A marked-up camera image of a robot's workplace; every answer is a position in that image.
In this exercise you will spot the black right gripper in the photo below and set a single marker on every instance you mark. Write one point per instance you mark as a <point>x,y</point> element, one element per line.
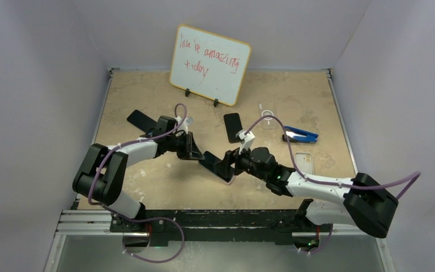
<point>231,157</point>

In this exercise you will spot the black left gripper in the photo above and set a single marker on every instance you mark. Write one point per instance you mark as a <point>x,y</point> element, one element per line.
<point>190,151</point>

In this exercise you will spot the green phone black screen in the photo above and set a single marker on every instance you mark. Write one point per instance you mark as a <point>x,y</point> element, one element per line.
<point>209,157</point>

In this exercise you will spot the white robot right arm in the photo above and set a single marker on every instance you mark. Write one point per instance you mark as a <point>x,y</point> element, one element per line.
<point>356,201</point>

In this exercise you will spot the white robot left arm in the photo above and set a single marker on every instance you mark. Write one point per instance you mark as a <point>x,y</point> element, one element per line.
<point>102,172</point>

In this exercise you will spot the black phone in centre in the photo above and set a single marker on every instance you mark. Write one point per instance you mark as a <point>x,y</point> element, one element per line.
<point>233,126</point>

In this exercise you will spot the black phone on left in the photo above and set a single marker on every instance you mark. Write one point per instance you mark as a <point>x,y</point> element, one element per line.
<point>141,121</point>

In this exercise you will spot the clear magsafe phone case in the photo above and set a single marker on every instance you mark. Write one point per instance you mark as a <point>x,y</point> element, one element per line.
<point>268,109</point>

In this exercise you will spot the beige phone case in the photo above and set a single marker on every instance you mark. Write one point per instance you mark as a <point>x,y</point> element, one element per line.
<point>304,161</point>

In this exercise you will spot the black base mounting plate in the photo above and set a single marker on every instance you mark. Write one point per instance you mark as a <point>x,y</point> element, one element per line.
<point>282,227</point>

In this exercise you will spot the blue black stapler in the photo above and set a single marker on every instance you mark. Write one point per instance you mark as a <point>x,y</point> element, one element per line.
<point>295,135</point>

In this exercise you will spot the yellow framed whiteboard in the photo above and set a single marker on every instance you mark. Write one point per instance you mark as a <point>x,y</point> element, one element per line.
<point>209,65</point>

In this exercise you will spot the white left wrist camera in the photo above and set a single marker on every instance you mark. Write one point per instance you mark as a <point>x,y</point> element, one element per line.
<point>183,124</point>

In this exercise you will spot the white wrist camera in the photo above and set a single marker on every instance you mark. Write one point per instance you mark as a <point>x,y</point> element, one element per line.
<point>183,124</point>
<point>246,139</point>

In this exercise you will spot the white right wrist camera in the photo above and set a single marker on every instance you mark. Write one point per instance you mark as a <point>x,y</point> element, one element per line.
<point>246,139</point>

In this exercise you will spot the aluminium frame rail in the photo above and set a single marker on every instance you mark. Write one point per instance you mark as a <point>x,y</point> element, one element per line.
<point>97,222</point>

